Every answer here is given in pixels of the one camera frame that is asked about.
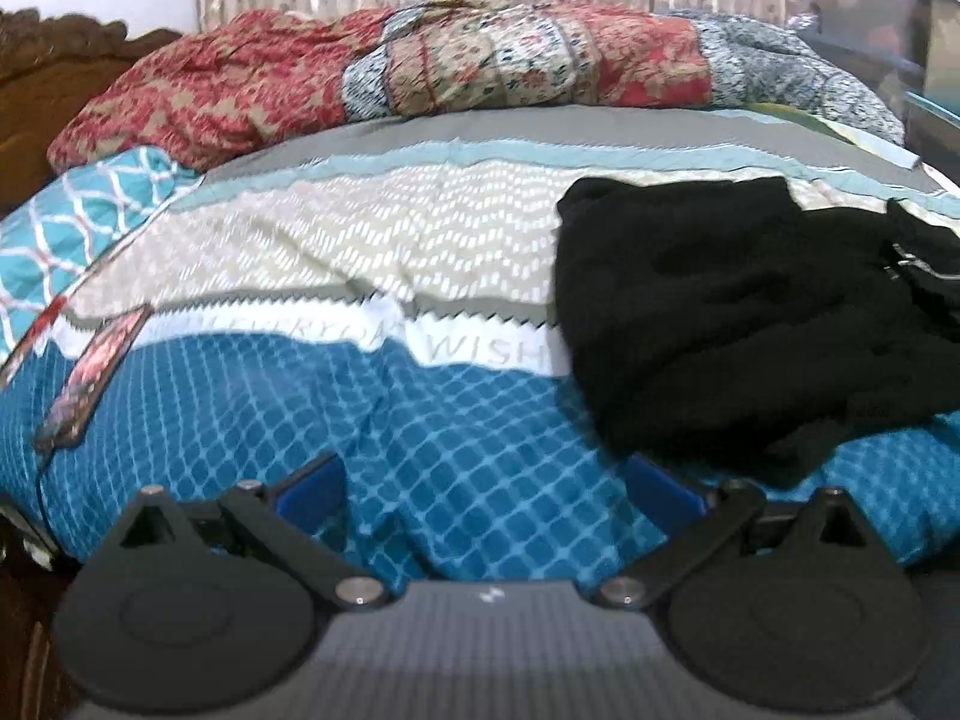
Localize teal lattice pillow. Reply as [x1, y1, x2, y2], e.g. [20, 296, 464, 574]
[0, 146, 205, 361]

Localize teal lidded storage box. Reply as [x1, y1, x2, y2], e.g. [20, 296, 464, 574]
[904, 90, 960, 185]

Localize printed patterned bedsheet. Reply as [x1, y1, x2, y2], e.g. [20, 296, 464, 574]
[0, 105, 960, 586]

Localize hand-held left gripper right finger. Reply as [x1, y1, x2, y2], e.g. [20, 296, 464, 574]
[600, 454, 893, 608]

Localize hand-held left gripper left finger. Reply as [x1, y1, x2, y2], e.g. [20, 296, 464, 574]
[101, 451, 391, 608]

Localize red printed flat case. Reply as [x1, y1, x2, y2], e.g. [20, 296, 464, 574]
[34, 305, 154, 455]

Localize black pants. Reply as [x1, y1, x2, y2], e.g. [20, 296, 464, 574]
[555, 176, 960, 490]

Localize carved wooden headboard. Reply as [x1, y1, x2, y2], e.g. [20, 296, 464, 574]
[0, 7, 188, 220]

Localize clear plastic storage box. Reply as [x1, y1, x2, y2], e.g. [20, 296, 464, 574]
[808, 0, 931, 95]

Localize patchwork floral quilt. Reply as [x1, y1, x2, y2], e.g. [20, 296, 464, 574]
[47, 0, 907, 173]

